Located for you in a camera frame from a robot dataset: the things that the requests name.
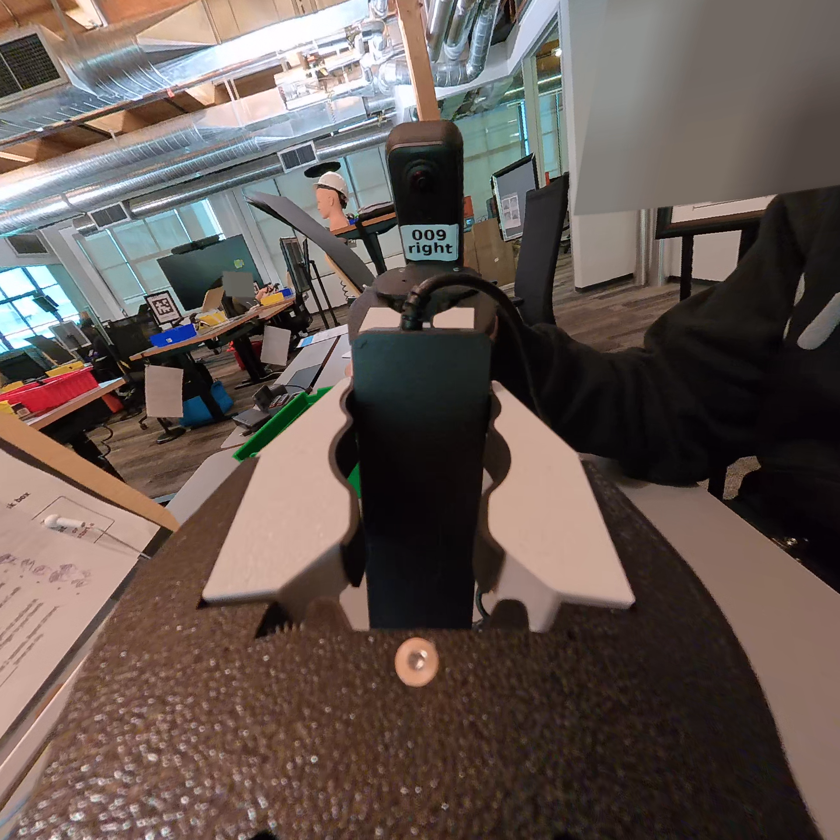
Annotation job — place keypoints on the dark display on stand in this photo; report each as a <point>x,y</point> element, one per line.
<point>295,262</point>

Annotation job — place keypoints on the black power adapter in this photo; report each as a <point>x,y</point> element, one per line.
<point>420,459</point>

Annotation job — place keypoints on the black curved panel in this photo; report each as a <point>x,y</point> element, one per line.
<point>308,226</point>

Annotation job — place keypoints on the small blue bin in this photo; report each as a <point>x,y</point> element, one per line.
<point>172,337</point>

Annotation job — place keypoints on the wooden standing desk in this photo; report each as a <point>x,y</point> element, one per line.
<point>371,253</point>

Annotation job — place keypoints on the brown cardboard box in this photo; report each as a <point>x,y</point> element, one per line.
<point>492,249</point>

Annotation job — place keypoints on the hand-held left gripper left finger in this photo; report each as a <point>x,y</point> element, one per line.
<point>275,525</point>

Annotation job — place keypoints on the white card sheet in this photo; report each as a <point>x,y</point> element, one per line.
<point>164,392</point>
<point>275,346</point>

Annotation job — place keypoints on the blue bag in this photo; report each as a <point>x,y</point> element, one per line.
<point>208,405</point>

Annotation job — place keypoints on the small yellow bin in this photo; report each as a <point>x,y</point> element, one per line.
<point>211,319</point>
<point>275,300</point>

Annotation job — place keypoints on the computer monitor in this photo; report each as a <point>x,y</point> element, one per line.
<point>515,197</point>

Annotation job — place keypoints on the wooden post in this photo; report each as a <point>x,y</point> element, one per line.
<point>417,59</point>

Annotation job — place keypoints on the large black wall screen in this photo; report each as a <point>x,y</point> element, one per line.
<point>197,275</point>

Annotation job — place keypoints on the long wooden desk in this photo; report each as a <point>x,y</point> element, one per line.
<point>111,386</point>
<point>157,352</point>

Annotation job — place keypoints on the green plastic bin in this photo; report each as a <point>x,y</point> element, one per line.
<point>275,430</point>

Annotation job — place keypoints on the red ribbed bin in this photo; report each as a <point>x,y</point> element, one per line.
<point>52,390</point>

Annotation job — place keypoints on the black framed board stand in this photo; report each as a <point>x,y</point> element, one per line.
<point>686,262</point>

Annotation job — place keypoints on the black battery charger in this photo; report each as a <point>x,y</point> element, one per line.
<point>272,398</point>

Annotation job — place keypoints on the silver round ventilation duct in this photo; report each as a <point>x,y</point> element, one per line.
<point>131,161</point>

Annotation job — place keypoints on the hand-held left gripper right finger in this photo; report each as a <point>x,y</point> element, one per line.
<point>558,525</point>

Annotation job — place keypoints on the dark tablet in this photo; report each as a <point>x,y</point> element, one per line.
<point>302,379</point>

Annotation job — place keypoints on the ceiling air vent box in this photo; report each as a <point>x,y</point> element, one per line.
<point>33,62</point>

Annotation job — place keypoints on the white instruction sheet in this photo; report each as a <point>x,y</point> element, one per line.
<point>39,489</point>

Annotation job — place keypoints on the mannequin head with hard hat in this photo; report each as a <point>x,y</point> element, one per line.
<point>330,203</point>

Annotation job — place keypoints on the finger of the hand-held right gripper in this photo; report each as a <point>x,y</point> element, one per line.
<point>379,319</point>
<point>453,319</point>

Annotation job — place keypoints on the fiducial marker sign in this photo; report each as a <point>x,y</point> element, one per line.
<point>162,307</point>

